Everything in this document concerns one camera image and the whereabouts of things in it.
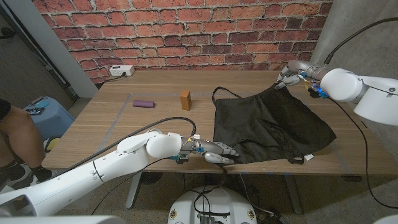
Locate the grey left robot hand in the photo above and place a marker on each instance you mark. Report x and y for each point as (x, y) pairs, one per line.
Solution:
(211, 146)

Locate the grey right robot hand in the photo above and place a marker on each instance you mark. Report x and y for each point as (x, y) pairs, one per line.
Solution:
(298, 66)

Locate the black apron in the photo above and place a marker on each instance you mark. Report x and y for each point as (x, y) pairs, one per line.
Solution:
(267, 124)

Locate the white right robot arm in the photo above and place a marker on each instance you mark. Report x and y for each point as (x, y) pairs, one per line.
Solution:
(367, 93)

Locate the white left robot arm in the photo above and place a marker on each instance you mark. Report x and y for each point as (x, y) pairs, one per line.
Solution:
(109, 168)

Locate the orange wooden block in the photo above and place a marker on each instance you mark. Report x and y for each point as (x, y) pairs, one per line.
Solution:
(185, 100)

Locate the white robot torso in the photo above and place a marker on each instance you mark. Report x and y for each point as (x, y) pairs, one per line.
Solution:
(236, 202)

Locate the purple cylinder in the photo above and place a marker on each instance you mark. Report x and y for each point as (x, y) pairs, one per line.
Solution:
(143, 103)

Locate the grey metal table leg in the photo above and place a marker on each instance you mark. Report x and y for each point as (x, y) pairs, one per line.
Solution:
(293, 196)
(133, 193)

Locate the white power strip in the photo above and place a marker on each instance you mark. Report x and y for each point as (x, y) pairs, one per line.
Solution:
(121, 70)

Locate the yellow round object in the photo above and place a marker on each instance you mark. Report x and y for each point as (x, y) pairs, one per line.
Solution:
(53, 143)

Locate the blue plastic stool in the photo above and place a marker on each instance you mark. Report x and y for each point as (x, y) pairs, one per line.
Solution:
(49, 124)

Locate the dark grey sneaker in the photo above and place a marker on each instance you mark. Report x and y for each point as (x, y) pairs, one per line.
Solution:
(15, 179)
(42, 174)

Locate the black phone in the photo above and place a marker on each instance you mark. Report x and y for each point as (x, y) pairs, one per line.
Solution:
(35, 110)

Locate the person bare leg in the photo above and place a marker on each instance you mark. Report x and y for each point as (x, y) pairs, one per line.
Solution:
(21, 133)

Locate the brick wall print backdrop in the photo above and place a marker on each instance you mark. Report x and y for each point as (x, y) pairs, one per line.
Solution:
(186, 31)

